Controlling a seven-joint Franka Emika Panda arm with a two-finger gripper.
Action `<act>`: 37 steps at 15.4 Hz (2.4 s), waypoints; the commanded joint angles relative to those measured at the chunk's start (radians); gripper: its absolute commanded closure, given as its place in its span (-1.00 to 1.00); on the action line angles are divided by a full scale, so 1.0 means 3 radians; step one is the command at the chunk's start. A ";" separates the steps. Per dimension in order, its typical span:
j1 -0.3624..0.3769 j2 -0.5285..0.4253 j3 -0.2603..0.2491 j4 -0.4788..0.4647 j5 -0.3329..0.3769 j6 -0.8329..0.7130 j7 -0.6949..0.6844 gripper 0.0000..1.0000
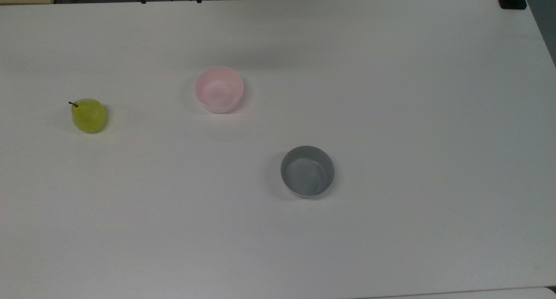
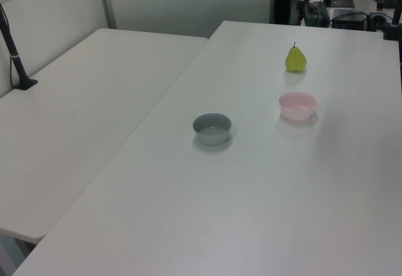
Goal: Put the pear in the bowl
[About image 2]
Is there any green yellow pear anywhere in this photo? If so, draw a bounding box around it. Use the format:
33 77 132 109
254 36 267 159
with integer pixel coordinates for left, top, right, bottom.
285 41 307 72

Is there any grey plastic bowl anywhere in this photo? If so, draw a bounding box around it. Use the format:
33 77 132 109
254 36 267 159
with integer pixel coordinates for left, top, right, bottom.
192 113 232 146

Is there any pink plastic bowl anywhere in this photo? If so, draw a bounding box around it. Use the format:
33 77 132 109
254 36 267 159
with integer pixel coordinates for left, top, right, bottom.
278 91 318 121

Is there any white side table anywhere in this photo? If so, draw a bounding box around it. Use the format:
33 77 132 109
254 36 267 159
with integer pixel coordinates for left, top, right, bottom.
0 28 209 244

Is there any black and green device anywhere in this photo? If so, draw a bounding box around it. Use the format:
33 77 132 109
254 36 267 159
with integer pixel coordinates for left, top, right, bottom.
302 1 331 28

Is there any black box device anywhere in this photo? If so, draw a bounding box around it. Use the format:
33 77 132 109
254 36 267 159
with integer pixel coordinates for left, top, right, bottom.
330 8 369 31

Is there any black stand with clamp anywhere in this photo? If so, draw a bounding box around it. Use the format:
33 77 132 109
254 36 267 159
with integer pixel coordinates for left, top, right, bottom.
381 0 402 41

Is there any grey metal partition post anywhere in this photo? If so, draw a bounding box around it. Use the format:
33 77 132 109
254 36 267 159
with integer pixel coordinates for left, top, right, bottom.
95 0 117 30

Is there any black camera stand pole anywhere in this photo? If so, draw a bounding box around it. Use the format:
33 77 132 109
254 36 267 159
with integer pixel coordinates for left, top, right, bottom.
0 2 39 91

